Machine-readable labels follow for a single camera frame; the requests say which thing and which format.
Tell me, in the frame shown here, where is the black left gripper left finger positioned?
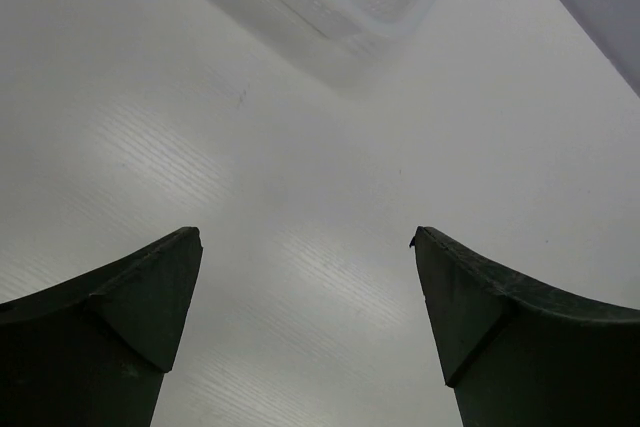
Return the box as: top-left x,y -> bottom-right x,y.
1,227 -> 203,426

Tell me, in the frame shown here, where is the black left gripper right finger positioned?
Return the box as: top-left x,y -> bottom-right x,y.
411,227 -> 639,426

